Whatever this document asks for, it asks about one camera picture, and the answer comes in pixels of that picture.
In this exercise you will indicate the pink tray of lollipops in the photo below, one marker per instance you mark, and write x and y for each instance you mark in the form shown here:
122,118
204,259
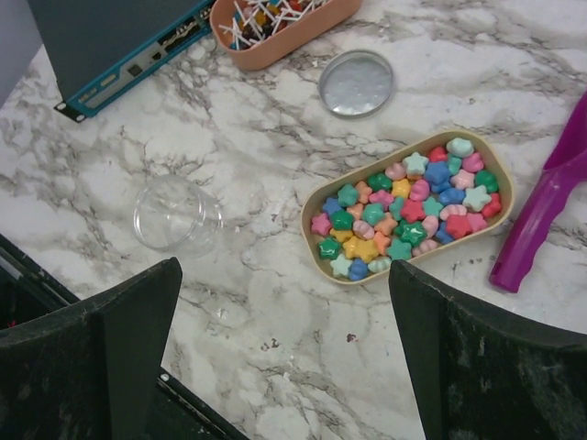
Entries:
256,34

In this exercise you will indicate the dark teal network switch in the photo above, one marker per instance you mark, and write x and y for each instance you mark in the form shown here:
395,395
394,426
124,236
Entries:
100,49

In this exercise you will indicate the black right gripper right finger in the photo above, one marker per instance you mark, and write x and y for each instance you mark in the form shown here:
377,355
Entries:
481,372

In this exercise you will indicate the beige tray of star candies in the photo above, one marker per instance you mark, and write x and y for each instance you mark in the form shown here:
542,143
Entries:
415,203

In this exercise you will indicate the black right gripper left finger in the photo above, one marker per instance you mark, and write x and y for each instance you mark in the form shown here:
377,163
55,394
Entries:
88,370

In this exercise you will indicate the silver round jar lid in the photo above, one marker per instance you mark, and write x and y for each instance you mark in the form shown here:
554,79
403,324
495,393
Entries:
356,83

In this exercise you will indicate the black mounting rail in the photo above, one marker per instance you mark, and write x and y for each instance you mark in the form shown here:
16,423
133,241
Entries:
29,292

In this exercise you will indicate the purple plastic scoop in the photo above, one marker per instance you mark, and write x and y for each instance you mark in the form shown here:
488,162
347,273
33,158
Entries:
564,169

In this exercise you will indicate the clear plastic jar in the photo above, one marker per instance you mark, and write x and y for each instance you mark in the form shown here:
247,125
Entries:
175,216

